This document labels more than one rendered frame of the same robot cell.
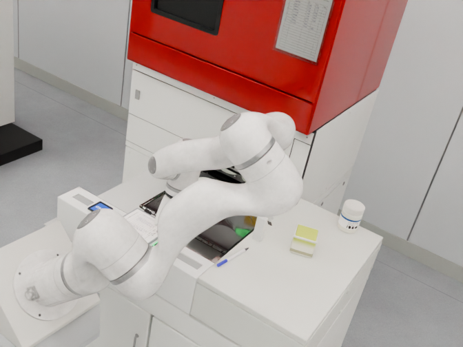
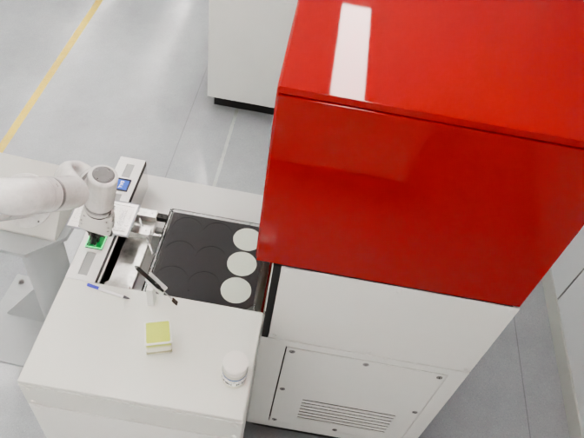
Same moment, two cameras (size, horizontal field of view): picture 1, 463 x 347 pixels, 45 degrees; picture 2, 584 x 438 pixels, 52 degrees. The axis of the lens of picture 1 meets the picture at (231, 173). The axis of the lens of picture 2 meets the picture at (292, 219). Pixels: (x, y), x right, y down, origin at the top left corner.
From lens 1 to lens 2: 1.83 m
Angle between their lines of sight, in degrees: 50
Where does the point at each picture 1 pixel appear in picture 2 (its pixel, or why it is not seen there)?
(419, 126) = not seen: outside the picture
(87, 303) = (43, 234)
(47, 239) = (49, 173)
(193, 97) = not seen: hidden behind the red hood
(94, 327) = (27, 249)
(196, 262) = (89, 269)
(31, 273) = not seen: hidden behind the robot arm
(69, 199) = (122, 163)
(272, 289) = (77, 335)
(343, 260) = (164, 386)
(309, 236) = (151, 335)
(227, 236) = (169, 283)
